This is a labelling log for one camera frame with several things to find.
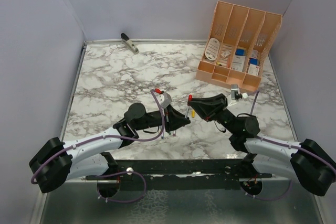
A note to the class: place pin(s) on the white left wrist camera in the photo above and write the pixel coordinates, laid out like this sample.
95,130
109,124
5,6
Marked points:
163,98

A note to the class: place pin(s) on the orange desk organizer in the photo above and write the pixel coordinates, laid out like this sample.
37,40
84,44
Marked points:
237,26

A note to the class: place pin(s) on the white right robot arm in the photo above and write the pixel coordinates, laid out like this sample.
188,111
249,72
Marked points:
303,162

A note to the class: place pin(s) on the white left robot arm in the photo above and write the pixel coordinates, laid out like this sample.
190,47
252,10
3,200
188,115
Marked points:
52,163

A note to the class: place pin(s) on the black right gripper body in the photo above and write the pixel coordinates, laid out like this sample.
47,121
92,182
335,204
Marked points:
226,119

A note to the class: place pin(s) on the grey black stapler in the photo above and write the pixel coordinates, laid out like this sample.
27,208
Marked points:
129,43

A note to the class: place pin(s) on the white oval perforated plate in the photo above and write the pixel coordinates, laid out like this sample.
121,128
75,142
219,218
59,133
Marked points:
212,49

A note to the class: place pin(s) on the white paper box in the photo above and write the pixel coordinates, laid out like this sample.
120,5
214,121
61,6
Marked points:
238,63

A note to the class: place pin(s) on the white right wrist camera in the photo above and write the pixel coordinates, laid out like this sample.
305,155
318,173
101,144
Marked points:
235,95

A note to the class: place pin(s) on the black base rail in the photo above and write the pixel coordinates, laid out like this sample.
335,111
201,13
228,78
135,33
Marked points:
183,174

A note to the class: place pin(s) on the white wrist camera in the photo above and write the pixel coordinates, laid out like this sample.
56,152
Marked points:
163,98
235,95

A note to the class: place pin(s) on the red-tipped white pen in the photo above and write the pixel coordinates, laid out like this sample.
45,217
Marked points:
187,111

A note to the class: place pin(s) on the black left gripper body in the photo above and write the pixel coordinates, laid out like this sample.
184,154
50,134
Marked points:
154,119

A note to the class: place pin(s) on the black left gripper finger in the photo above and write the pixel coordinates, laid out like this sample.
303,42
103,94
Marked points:
176,122
171,114

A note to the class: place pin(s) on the blue white box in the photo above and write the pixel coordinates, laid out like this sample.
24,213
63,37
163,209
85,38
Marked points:
240,52

